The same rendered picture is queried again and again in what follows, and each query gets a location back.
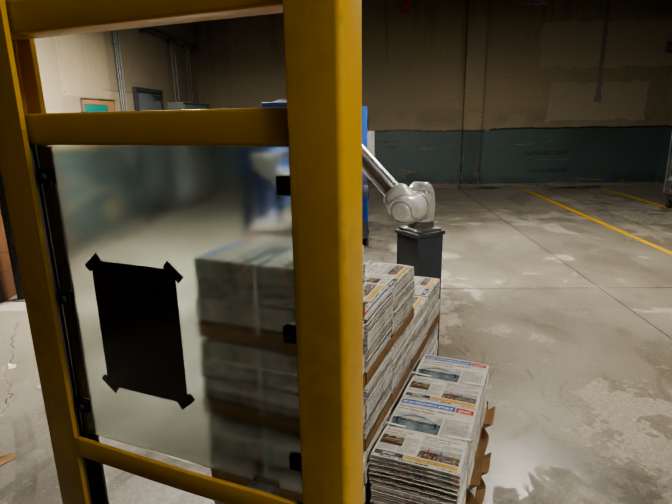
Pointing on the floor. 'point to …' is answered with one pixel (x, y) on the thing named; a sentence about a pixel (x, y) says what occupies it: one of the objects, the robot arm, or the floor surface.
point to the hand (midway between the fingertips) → (278, 211)
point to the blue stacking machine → (364, 174)
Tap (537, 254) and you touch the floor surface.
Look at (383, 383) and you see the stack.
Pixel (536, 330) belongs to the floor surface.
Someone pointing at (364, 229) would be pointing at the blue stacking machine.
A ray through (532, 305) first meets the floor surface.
